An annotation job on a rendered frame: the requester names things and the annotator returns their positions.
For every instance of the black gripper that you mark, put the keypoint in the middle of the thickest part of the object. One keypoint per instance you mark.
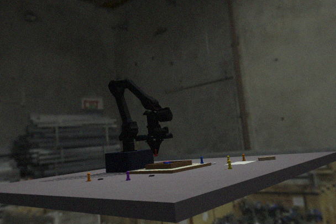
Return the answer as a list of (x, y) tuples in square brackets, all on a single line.
[(153, 144)]

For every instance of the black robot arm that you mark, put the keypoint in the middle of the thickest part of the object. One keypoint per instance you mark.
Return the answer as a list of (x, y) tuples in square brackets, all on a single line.
[(129, 127)]

